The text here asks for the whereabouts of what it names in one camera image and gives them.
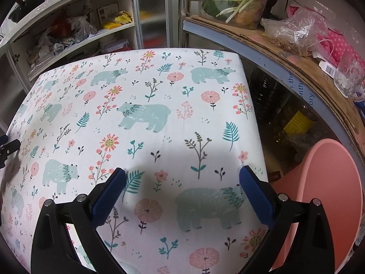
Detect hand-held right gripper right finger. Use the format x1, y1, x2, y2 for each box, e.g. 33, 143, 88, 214
239, 166, 343, 274

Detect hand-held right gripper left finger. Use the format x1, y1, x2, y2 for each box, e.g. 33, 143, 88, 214
30, 167, 127, 274

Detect pink plastic bucket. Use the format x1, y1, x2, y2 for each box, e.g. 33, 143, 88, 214
268, 138, 364, 274

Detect frosted glass cabinet door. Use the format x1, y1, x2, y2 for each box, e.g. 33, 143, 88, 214
0, 50, 30, 126
133, 0, 172, 49

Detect yellow label bottle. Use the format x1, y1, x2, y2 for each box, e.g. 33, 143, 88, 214
272, 103, 320, 155

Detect dark oil bottle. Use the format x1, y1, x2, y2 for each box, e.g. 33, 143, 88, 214
248, 68, 280, 120

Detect crumpled plastic bags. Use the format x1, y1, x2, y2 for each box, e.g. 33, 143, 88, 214
27, 31, 75, 65

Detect bear and flower printed tablecloth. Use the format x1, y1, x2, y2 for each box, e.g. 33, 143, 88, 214
0, 48, 271, 274

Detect red plastic bag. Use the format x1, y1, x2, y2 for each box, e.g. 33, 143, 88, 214
51, 11, 72, 37

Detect metal shelf rack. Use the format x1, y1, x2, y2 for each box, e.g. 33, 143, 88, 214
182, 0, 365, 177

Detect black wok with lid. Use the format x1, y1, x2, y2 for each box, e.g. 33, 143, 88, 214
8, 0, 53, 23

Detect grey plastic bag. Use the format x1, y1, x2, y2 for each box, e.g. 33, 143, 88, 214
67, 16, 97, 42

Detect clear container blue lid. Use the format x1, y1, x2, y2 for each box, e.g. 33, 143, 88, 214
99, 38, 130, 53

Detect white barcode tag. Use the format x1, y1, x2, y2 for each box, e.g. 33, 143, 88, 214
319, 60, 337, 76

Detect cardboard sheet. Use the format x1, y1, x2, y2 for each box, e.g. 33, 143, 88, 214
185, 16, 365, 137

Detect glass mug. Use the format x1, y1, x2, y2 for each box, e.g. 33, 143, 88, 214
333, 48, 365, 100

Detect white printed carton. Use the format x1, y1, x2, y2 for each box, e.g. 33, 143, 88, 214
96, 3, 120, 23

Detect yellow packets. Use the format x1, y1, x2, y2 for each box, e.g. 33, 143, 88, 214
102, 11, 134, 29

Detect clear crumpled plastic bag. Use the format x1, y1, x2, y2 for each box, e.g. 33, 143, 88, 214
260, 7, 328, 56

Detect pink polka dot cloth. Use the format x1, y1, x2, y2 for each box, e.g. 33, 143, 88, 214
287, 4, 365, 72

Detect clear plastic vegetable container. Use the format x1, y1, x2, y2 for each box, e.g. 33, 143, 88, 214
197, 0, 271, 30

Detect green onions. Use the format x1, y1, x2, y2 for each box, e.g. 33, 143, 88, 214
208, 0, 297, 23

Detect green leafy vegetable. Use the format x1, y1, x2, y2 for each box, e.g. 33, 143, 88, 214
202, 0, 237, 18

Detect black blender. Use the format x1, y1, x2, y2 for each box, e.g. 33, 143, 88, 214
262, 0, 286, 20

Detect metal pole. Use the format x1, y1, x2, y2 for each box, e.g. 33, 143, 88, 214
178, 0, 194, 47

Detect white cable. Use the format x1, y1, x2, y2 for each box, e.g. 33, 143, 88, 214
309, 38, 335, 63

